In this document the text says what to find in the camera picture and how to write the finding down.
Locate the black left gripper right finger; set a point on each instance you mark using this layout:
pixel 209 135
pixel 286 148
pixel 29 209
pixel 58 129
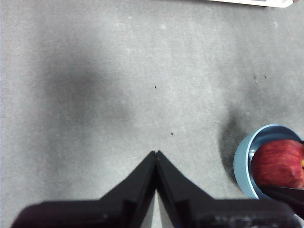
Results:
pixel 213 213

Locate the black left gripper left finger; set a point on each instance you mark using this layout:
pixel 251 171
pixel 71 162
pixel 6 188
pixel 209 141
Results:
pixel 95 213

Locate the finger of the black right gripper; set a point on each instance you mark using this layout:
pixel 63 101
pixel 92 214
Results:
pixel 302 142
pixel 289 197

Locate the red yellow apple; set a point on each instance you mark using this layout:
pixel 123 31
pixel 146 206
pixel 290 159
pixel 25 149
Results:
pixel 278 164

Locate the blue bowl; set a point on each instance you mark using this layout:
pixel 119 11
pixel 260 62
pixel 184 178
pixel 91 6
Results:
pixel 242 161

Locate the cream toaster oven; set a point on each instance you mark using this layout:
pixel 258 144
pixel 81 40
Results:
pixel 273 2

